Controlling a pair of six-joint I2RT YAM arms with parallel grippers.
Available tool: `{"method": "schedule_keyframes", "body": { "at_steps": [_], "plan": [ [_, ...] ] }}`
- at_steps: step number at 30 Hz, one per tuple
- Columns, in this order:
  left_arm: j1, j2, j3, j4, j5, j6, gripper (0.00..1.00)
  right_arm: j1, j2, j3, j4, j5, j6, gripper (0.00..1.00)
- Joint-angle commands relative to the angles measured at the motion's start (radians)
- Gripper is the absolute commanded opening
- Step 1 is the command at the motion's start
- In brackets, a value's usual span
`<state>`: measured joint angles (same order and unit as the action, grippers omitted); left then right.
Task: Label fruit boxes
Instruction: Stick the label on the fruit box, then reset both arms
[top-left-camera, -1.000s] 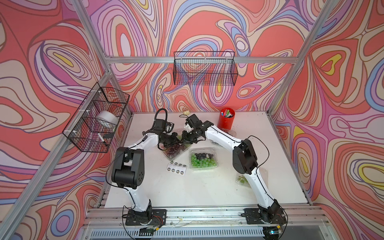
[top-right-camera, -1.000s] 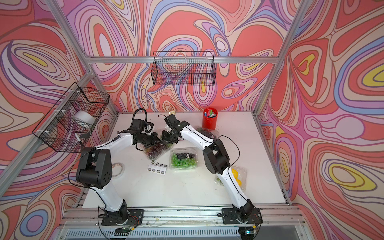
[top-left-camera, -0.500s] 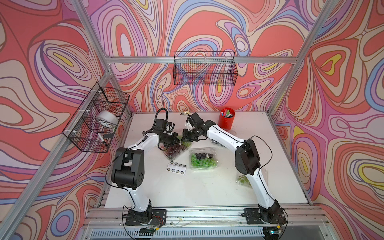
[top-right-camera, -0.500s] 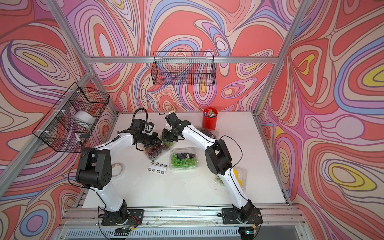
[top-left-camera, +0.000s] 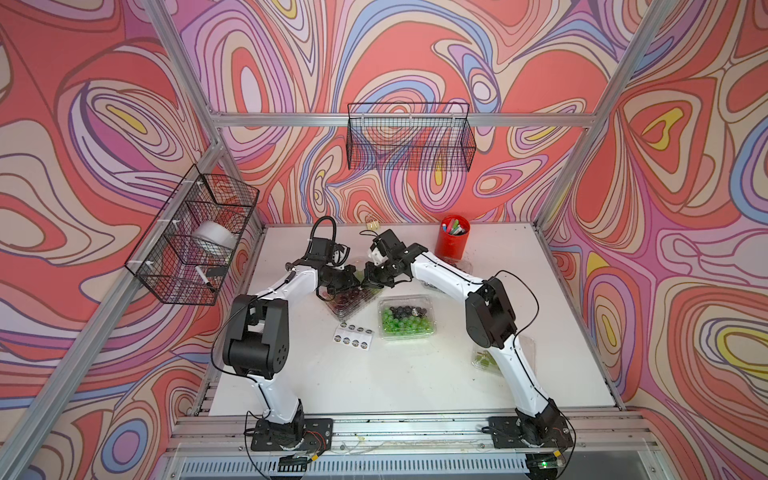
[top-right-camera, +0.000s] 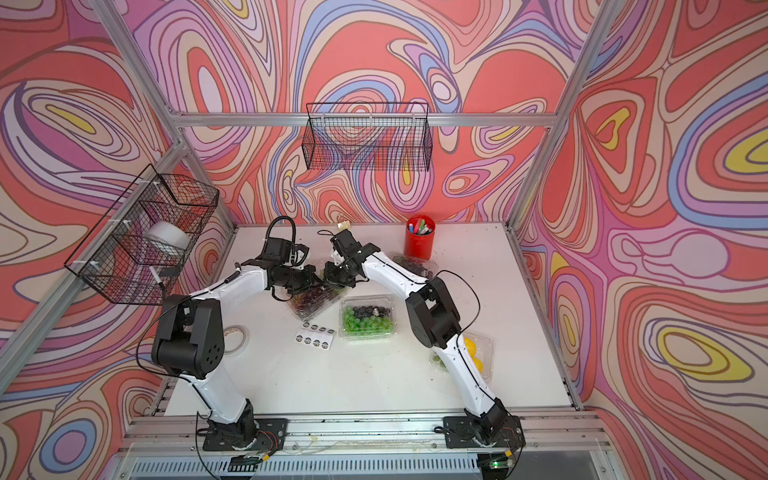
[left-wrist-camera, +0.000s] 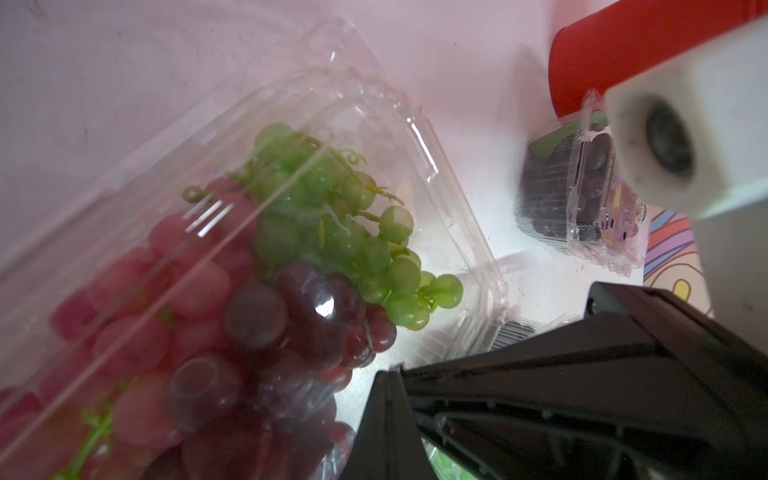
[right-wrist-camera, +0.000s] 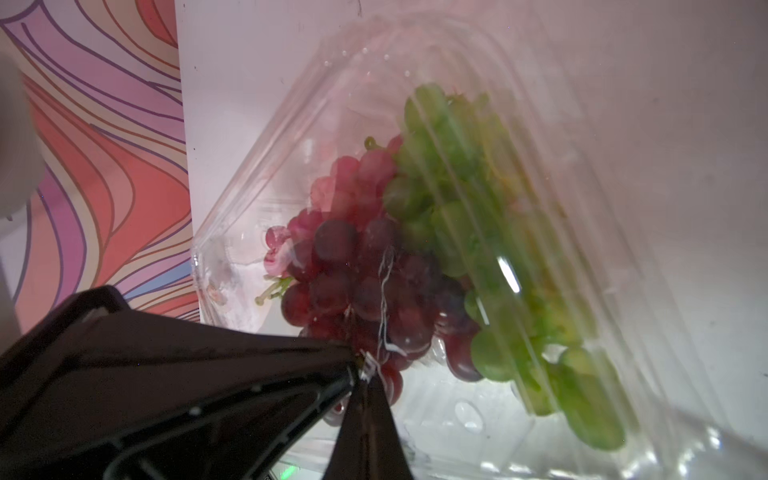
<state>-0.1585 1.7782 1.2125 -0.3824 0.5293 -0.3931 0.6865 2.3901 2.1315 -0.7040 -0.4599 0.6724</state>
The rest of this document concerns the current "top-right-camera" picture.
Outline clear box red green grapes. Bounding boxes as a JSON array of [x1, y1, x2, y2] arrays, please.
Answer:
[[288, 286, 347, 322]]

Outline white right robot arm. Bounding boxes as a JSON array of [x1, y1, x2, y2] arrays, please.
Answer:
[[324, 230, 525, 453]]

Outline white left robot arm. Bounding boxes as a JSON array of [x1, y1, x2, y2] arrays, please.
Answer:
[[151, 215, 320, 451]]

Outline clear box green black grapes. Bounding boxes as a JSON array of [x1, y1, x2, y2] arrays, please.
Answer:
[[339, 295, 396, 340]]

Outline red pen cup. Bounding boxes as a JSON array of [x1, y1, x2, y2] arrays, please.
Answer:
[[404, 214, 436, 260]]

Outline white tape roll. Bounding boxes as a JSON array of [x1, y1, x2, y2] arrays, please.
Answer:
[[143, 221, 190, 253]]

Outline clear box with lemons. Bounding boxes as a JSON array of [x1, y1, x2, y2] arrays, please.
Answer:
[[429, 331, 494, 382]]

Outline tape ring on table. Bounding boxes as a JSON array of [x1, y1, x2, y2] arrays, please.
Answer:
[[223, 325, 251, 355]]

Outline black wire basket on back wall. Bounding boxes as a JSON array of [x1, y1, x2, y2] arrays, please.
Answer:
[[301, 101, 433, 172]]

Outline black wire basket on wall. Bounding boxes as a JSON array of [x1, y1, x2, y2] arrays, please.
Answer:
[[301, 101, 433, 172], [64, 166, 219, 305]]

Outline black wire basket on left wall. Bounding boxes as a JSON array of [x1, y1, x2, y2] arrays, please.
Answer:
[[64, 166, 219, 305]]

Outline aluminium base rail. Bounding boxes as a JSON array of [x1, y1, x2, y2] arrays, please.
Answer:
[[105, 410, 625, 479]]

